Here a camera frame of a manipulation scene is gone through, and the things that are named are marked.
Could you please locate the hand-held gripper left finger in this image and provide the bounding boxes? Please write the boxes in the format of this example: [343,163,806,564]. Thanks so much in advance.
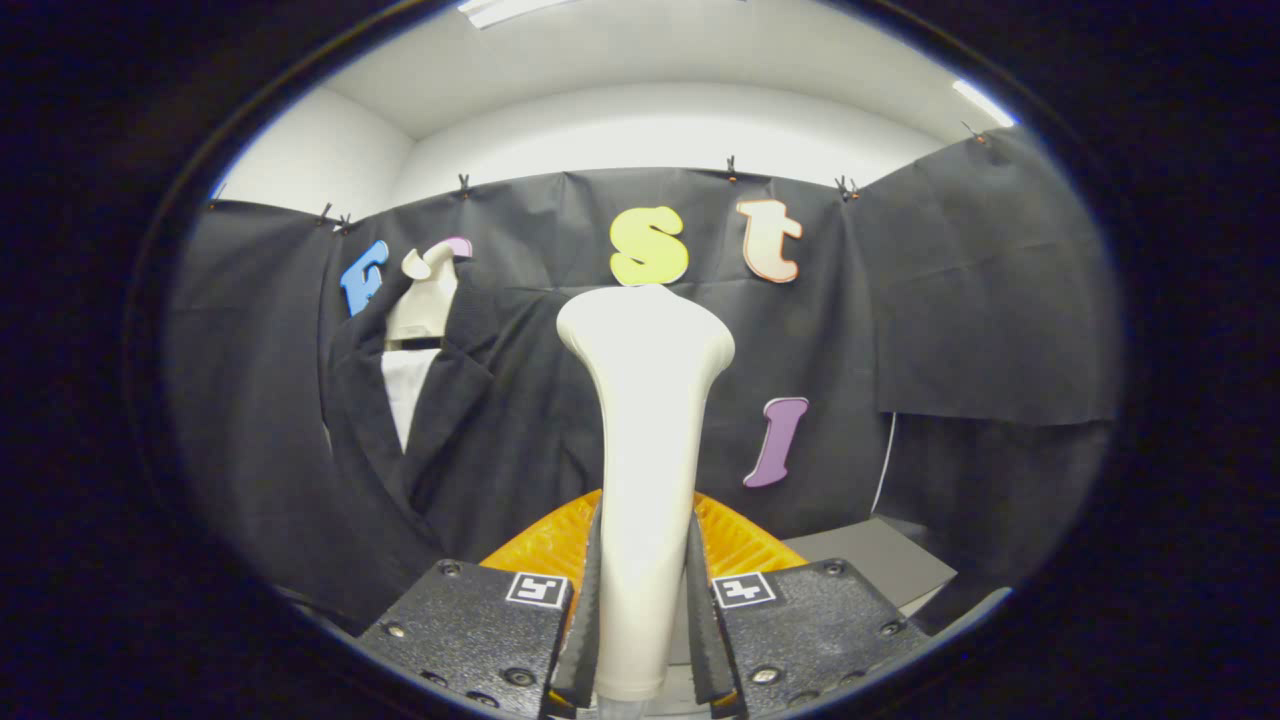
[358,490,604,720]

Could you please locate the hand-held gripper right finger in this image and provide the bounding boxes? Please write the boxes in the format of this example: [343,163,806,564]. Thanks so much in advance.
[685,492,931,720]

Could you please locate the white garment steamer nozzle with hose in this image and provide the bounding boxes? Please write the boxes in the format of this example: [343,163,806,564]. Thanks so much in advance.
[556,285,736,720]

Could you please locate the black blazer jacket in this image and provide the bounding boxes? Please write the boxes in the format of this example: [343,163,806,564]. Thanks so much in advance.
[322,258,606,626]

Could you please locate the white shirt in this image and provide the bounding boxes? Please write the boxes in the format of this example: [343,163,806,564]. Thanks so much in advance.
[380,348,441,453]

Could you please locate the beige clothes hanger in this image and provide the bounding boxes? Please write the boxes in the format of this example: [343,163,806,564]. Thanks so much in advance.
[385,245,461,346]

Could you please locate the grey cabinet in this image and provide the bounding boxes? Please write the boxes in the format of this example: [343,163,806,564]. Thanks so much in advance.
[780,515,959,613]

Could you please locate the black backdrop cloth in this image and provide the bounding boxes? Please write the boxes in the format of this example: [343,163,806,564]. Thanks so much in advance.
[165,125,1119,641]

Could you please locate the long ceiling light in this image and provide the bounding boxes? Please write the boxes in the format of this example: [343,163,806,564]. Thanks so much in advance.
[458,0,581,29]

